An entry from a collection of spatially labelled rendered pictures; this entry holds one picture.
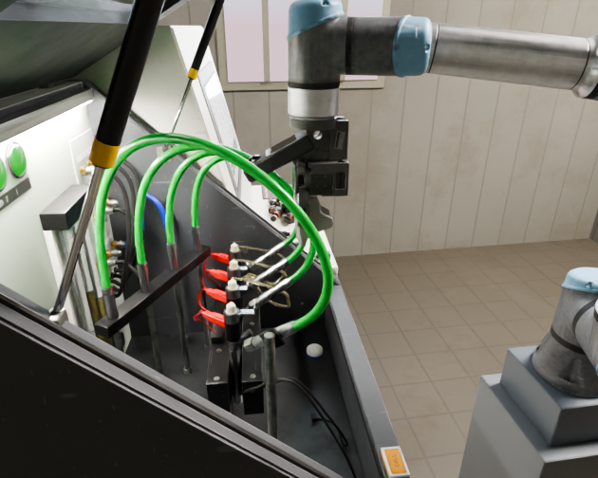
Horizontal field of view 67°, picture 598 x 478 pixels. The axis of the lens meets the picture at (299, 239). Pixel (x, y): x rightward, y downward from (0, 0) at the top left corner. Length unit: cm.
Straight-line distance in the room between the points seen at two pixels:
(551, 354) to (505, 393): 17
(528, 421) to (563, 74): 69
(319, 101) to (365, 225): 270
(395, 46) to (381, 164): 258
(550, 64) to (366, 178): 247
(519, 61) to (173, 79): 66
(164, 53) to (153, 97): 9
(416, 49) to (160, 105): 59
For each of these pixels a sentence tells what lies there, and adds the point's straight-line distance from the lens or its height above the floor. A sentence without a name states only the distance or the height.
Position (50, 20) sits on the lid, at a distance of 54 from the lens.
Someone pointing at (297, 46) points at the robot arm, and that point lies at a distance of 66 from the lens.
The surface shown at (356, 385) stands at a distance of 89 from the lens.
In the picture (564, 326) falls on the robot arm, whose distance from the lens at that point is 103.
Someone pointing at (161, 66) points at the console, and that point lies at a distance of 104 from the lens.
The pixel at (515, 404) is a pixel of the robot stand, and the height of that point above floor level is 80.
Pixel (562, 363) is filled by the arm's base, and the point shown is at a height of 95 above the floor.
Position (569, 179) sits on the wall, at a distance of 398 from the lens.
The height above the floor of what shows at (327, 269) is 126.
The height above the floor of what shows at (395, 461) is 96.
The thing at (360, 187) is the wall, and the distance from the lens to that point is 321.
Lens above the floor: 155
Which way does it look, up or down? 25 degrees down
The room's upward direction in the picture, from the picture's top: straight up
